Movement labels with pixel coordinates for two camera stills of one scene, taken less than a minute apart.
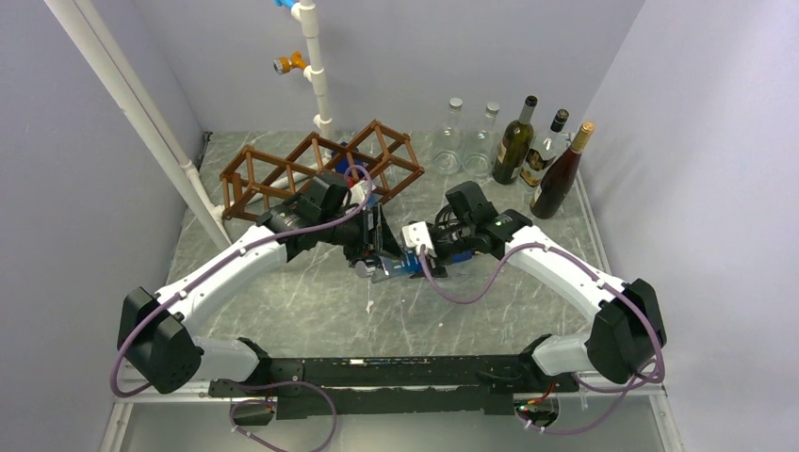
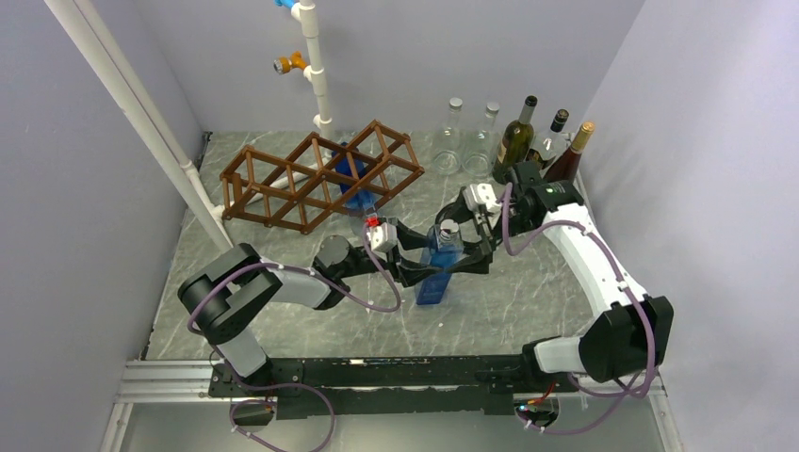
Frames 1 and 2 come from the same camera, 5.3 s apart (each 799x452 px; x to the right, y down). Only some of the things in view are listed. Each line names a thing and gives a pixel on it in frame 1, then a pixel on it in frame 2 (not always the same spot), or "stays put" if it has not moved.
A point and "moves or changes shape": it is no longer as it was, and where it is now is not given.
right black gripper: x=438 y=269 to x=479 y=261
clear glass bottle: x=481 y=150 stays put
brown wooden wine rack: x=380 y=160 stays put
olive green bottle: x=514 y=145 stays put
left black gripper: x=373 y=243 to x=406 y=271
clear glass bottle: x=447 y=157 stays put
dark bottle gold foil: x=556 y=184 stays put
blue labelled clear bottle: x=391 y=266 moves or changes shape
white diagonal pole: x=109 y=64 stays put
